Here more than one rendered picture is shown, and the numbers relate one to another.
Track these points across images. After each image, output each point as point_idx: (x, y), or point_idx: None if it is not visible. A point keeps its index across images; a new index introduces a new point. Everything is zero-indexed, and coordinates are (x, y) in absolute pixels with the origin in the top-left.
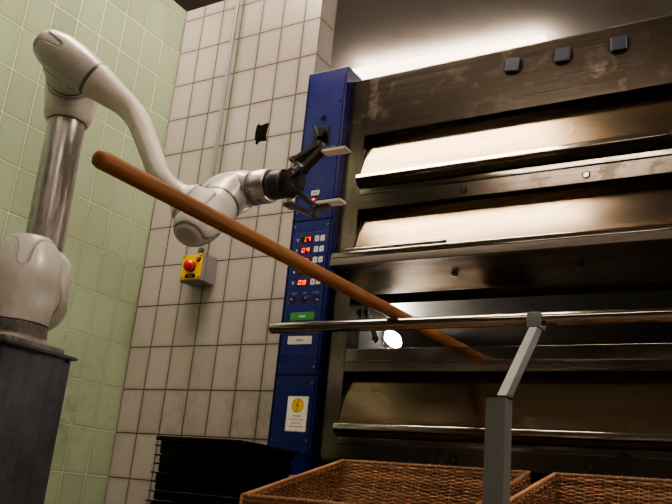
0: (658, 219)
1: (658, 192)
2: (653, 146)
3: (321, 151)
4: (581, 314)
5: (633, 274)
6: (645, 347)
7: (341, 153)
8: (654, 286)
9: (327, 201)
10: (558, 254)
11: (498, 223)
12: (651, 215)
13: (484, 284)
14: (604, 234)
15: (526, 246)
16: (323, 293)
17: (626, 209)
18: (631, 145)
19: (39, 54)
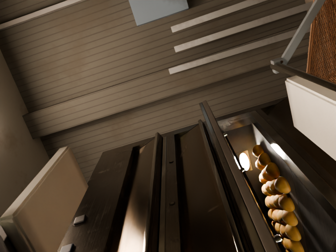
0: (219, 221)
1: (195, 237)
2: (156, 239)
3: (13, 212)
4: (329, 83)
5: (272, 232)
6: (335, 204)
7: (74, 199)
8: (277, 242)
9: (325, 88)
10: (272, 235)
11: None
12: (216, 227)
13: None
14: (241, 198)
15: (272, 250)
16: None
17: (211, 247)
18: (152, 248)
19: None
